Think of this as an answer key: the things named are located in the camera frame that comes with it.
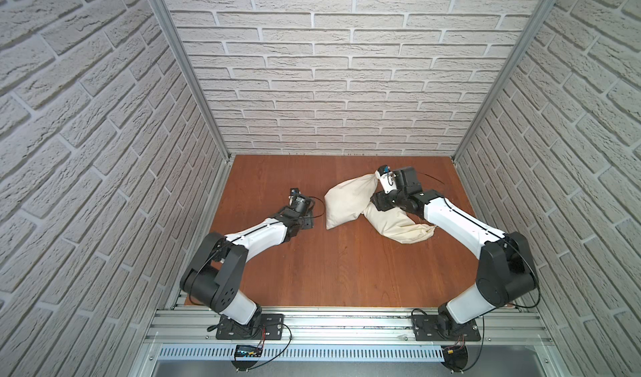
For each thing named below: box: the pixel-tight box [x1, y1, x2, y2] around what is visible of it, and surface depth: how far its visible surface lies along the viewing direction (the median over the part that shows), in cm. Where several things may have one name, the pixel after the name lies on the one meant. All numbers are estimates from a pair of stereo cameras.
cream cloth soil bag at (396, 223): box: [362, 202, 436, 245], surface depth 89 cm
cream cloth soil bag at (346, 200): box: [323, 173, 379, 231], surface depth 98 cm
